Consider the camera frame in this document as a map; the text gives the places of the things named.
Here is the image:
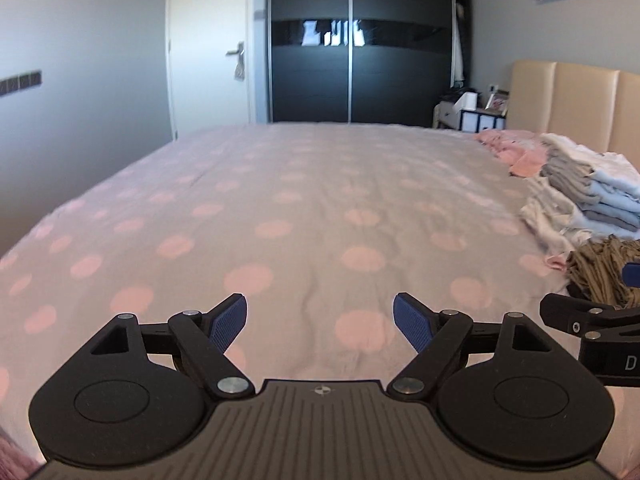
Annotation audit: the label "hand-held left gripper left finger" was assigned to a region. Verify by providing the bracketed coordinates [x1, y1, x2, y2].
[90, 293, 253, 401]

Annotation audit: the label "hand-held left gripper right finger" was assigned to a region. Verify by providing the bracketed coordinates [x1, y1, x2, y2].
[386, 292, 551, 401]

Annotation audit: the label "brown striped pants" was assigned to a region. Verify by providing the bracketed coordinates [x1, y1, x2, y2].
[565, 234, 640, 311]

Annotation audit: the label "stack of grey blue clothes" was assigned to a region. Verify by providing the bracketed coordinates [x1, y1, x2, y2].
[539, 132, 640, 234]

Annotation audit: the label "pile of pink clothes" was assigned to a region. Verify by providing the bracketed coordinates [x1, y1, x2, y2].
[472, 129, 552, 179]

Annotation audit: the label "beige padded headboard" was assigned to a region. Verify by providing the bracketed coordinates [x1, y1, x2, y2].
[505, 59, 640, 157]

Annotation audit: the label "white nightstand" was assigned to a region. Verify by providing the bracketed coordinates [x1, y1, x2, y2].
[432, 102, 509, 134]

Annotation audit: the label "black sliding wardrobe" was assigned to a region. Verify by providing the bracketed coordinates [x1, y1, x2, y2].
[265, 0, 473, 126]

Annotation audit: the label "white door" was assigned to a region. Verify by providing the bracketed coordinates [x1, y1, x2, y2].
[166, 0, 252, 141]

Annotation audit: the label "white hanging garment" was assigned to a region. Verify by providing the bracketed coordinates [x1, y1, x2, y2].
[451, 2, 467, 84]

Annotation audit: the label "picture frame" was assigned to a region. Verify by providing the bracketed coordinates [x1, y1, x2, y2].
[485, 88, 511, 114]

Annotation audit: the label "metal door handle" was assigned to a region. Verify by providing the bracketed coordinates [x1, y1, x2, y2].
[225, 42, 246, 81]

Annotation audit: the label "dark wall switch panel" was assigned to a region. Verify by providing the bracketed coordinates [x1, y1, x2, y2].
[0, 69, 43, 97]

